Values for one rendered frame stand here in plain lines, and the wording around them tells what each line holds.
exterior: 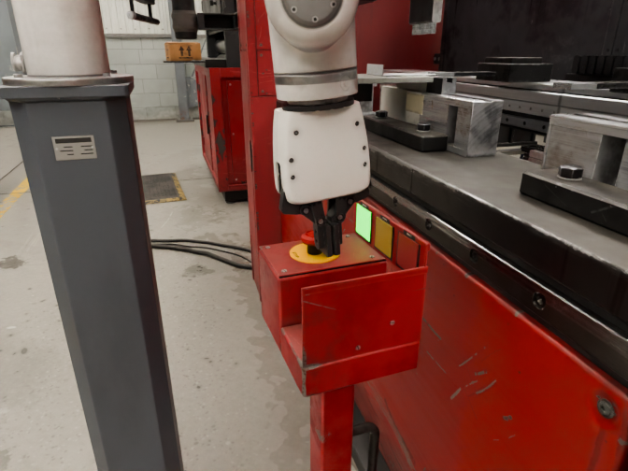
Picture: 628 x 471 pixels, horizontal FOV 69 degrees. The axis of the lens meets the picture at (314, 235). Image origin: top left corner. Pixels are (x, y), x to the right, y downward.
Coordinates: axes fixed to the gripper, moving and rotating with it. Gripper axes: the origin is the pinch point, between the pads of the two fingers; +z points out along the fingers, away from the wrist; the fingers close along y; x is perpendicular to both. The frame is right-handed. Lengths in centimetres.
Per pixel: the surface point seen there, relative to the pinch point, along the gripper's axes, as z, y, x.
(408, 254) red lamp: 4.1, -9.9, 1.6
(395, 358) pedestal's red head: 16.4, -6.0, 4.9
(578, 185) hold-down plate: -3.6, -27.4, 9.4
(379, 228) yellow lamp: 3.4, -10.0, -6.0
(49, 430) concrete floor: 79, 63, -80
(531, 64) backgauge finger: -12, -63, -35
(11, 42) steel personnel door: -48, 167, -761
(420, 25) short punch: -22, -41, -45
